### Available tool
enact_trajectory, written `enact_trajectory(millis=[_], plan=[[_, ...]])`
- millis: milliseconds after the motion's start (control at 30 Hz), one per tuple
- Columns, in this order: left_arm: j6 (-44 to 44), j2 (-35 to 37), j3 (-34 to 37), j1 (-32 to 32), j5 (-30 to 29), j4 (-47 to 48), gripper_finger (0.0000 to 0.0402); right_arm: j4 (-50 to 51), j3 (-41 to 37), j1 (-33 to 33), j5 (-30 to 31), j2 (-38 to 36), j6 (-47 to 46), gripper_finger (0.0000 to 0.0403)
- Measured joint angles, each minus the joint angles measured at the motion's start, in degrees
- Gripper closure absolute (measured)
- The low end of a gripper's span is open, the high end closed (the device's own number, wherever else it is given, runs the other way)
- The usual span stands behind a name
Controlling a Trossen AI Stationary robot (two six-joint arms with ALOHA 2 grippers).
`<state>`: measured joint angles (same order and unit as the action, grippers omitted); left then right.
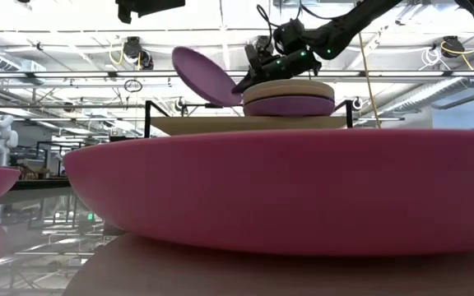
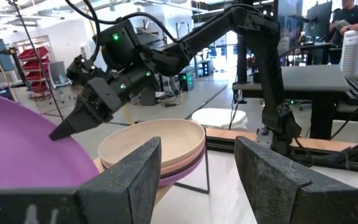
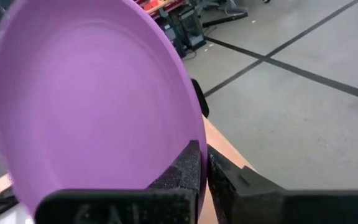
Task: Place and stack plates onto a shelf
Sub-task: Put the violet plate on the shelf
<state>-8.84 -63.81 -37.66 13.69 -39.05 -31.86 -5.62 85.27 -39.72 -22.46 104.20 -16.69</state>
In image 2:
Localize black table edge rail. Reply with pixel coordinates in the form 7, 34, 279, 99
205, 136, 358, 175

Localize pinkish beige plate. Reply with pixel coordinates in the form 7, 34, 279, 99
99, 142, 206, 177

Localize thin black slanted cable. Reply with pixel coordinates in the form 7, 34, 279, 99
6, 0, 65, 121

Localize white tower fan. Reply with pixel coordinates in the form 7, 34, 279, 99
339, 29, 358, 77

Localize grey office chair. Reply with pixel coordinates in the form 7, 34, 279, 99
48, 60, 71, 104

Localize red bin rack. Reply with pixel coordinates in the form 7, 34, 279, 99
17, 45, 52, 101

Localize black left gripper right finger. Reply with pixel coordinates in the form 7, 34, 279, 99
234, 136, 358, 224

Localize person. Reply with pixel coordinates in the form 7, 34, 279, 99
328, 0, 358, 35

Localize black plate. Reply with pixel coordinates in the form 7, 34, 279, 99
159, 146, 206, 180

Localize black monitor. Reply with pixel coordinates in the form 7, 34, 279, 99
303, 0, 334, 39
277, 0, 304, 57

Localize white round stool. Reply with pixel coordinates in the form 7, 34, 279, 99
191, 107, 249, 131

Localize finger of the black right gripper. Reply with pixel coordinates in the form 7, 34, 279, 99
48, 93, 105, 141

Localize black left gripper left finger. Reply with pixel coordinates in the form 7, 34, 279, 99
0, 136, 162, 224

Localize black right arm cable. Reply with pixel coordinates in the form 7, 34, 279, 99
64, 0, 180, 62

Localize purple plate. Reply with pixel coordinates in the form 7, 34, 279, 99
158, 149, 206, 187

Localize computer tower green lights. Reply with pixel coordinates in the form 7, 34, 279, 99
178, 70, 195, 92

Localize grey desk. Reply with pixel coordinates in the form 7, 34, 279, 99
232, 64, 351, 140

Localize magenta plate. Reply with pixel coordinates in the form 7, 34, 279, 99
0, 92, 101, 189

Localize black rig post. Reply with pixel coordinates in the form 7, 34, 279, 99
234, 34, 249, 105

